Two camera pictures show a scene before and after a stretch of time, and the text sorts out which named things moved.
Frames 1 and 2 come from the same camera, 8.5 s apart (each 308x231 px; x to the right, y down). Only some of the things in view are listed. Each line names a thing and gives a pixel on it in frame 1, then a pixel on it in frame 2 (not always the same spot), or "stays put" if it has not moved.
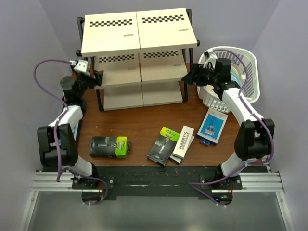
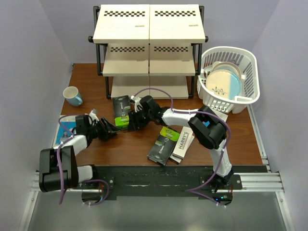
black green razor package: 163,145 stays put
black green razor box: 109,146 to 121,106
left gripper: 98,76 to 109,130
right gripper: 197,70 to 134,123
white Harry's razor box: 184,143 stays put
